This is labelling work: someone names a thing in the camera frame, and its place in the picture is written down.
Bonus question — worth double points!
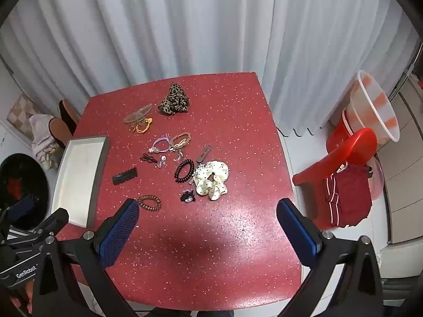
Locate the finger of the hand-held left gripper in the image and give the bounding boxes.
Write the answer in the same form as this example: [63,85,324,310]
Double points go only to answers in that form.
[0,194,35,228]
[20,207,69,248]

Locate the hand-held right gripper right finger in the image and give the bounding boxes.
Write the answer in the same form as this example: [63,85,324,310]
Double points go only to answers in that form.
[276,198,385,317]

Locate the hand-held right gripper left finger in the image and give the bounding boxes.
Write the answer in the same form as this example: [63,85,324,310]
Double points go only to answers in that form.
[31,198,141,317]

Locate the grey jewelry tray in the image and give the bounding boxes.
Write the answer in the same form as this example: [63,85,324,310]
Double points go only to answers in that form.
[49,135,110,228]

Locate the braided brown hair tie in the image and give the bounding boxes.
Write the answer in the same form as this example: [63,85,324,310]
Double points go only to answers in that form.
[170,132,192,148]

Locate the person's left hand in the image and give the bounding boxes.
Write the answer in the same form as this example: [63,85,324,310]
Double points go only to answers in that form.
[9,284,34,317]

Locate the black bin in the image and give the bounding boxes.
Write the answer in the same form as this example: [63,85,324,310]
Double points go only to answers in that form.
[0,153,50,212]

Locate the black scalloped hair clip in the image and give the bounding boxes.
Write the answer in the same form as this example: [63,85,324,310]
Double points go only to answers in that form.
[112,167,139,185]

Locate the dark red garment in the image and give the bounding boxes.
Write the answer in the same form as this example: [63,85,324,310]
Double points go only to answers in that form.
[324,165,372,228]

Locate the brown slipper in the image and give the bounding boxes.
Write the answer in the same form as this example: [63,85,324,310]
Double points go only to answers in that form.
[48,117,73,149]
[59,99,80,133]

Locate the checkered mat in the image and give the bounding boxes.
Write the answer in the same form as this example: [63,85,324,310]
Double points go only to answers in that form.
[7,92,45,136]

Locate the white polka dot scrunchie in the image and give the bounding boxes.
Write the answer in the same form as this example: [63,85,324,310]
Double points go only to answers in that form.
[193,160,229,201]

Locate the red plastic chair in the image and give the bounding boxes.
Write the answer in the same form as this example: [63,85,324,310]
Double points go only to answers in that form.
[292,128,379,230]

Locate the red bucket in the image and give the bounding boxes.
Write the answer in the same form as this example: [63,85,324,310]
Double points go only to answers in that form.
[327,109,358,152]

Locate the brown snap hair clip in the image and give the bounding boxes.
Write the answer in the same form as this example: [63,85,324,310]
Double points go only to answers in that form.
[197,144,212,164]

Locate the clear hair claw clip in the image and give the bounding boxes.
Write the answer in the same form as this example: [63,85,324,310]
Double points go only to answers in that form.
[123,104,153,123]

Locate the beige cabinet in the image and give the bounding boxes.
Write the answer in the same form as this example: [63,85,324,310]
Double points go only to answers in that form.
[383,73,423,245]

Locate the leopard print scrunchie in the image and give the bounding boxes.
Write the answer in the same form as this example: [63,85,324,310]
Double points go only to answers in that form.
[158,82,190,116]

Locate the clear plastic basin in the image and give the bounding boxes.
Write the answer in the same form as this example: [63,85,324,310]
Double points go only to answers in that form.
[350,70,400,142]

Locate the white curtain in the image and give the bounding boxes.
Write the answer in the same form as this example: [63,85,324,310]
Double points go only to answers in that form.
[0,0,423,139]

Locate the brown spiral hair tie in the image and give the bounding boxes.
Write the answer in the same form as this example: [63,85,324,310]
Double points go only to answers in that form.
[137,194,163,211]

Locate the purple hair ties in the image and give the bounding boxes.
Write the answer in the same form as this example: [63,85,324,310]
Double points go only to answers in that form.
[151,134,172,154]

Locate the cream bow hair tie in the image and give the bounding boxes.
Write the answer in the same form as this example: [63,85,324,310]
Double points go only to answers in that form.
[171,141,186,161]

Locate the yellow hair tie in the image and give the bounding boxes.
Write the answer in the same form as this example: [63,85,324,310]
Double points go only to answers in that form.
[130,116,153,135]

